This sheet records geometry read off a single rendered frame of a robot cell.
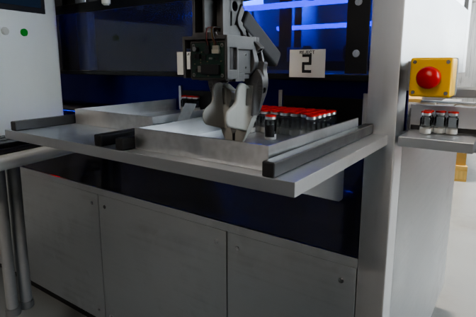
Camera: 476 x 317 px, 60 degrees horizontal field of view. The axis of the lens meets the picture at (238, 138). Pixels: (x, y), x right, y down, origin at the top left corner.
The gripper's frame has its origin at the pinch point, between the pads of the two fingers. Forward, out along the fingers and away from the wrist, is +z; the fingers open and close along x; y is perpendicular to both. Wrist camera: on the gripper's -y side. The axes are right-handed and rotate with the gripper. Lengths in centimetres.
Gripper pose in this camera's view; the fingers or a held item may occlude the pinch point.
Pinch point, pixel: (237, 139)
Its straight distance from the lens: 57.8
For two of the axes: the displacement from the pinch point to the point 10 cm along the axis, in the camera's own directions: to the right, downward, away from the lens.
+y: -5.7, 1.5, -8.1
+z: 0.0, 9.8, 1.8
